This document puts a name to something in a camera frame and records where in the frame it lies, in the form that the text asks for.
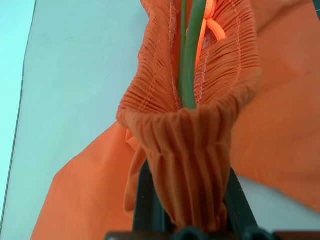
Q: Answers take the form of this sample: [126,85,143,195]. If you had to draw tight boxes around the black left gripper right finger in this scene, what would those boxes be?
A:
[222,168,260,232]

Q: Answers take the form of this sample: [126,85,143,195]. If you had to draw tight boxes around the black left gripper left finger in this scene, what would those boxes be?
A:
[132,161,173,235]

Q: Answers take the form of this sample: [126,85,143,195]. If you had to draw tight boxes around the orange shorts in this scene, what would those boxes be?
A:
[29,0,320,240]

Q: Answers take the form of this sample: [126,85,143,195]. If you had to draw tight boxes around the green rod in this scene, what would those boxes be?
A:
[177,0,207,111]

